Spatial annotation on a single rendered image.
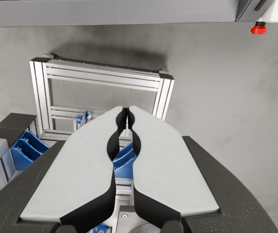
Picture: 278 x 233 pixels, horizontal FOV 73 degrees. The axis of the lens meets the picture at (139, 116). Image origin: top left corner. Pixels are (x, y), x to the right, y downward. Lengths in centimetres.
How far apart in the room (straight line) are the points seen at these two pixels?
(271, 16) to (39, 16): 38
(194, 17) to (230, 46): 113
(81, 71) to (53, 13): 83
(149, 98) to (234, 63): 68
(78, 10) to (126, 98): 90
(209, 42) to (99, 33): 74
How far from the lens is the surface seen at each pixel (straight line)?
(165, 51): 136
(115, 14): 36
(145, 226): 56
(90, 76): 117
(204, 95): 155
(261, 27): 60
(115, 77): 115
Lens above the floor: 131
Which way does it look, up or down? 59 degrees down
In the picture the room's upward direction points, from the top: 176 degrees clockwise
